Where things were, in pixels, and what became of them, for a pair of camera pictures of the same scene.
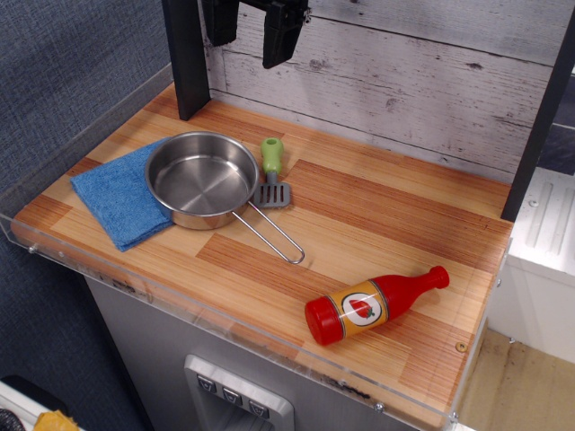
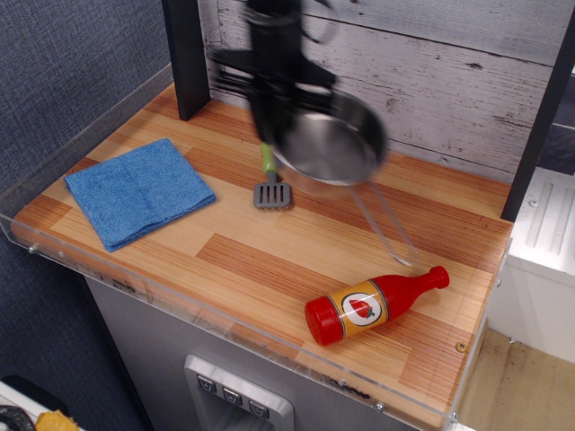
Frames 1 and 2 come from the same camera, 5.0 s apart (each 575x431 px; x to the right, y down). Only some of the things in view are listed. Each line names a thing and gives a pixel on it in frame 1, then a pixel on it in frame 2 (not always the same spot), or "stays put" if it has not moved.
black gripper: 282,25 → 275,76
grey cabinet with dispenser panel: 190,373 stays put
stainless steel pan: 203,178 → 339,146
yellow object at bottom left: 55,421 stays put
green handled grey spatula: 271,194 stays put
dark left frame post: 184,24 stays put
